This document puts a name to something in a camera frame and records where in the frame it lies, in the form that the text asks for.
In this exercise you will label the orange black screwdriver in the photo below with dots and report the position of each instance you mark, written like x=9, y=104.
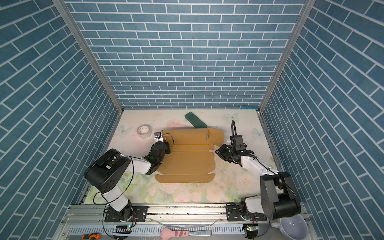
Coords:
x=92, y=236

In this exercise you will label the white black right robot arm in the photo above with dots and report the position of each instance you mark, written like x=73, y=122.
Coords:
x=278, y=196

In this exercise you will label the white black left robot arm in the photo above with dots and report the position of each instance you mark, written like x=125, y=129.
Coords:
x=106, y=172

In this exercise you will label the clear tape roll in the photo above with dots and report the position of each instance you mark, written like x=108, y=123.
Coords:
x=144, y=131

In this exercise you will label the pink handled knife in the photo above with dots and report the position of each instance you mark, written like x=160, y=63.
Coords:
x=167, y=234

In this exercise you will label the brown cardboard box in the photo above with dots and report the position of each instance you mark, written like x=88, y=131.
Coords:
x=192, y=158

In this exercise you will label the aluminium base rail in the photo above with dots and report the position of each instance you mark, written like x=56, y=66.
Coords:
x=204, y=221

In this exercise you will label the dark green flat block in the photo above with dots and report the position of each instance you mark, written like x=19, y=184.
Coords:
x=195, y=121

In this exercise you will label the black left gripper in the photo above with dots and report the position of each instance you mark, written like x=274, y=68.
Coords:
x=166, y=147

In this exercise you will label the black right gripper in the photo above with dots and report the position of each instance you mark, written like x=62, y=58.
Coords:
x=221, y=152

